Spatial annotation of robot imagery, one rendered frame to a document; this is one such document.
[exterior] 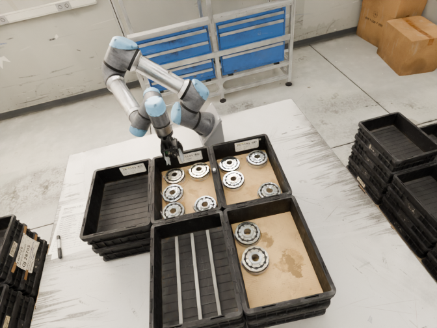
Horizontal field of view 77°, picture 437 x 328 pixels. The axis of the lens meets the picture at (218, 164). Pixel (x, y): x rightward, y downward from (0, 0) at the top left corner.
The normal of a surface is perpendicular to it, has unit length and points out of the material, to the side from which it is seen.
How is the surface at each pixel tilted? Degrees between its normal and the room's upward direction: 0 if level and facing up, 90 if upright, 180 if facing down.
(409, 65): 90
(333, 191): 0
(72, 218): 0
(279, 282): 0
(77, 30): 90
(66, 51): 90
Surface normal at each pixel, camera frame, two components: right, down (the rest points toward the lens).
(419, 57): 0.02, 0.72
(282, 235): -0.14, -0.68
